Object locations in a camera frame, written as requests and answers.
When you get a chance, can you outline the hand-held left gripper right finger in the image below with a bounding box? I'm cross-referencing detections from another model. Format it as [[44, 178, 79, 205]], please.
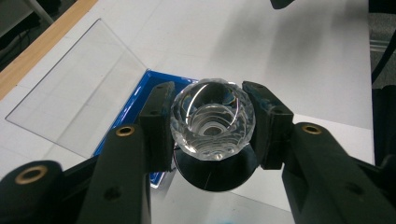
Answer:
[[241, 81, 294, 171]]

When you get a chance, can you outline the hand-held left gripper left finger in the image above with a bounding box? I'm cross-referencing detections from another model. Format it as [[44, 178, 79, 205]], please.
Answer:
[[138, 80, 177, 173]]

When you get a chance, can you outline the blue ink pad clear-lid case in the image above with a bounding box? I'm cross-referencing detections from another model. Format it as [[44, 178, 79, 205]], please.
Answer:
[[5, 18, 200, 189]]

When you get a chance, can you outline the crystal-handled stamp with black base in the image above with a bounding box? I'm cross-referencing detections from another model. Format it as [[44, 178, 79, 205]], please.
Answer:
[[169, 77, 260, 192]]

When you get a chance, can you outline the white paper sheet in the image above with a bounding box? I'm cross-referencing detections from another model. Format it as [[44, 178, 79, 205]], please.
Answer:
[[232, 114, 375, 216]]

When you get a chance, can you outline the black slanted rod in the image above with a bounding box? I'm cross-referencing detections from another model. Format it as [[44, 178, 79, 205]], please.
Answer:
[[371, 37, 396, 86]]

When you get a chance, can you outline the aluminium floor rail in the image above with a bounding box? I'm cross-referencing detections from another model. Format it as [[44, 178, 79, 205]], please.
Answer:
[[369, 40, 391, 53]]

